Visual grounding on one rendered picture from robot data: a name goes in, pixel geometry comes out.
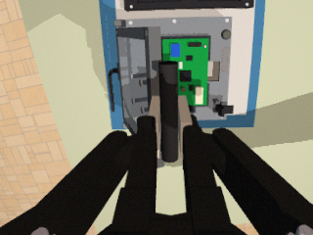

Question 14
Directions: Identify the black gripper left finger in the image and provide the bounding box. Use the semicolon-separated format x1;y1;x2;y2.
0;96;161;235

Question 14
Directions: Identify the green circuit board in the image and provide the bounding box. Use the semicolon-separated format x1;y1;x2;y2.
162;38;208;106

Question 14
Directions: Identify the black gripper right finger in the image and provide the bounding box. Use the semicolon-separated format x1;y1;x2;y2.
178;95;313;235

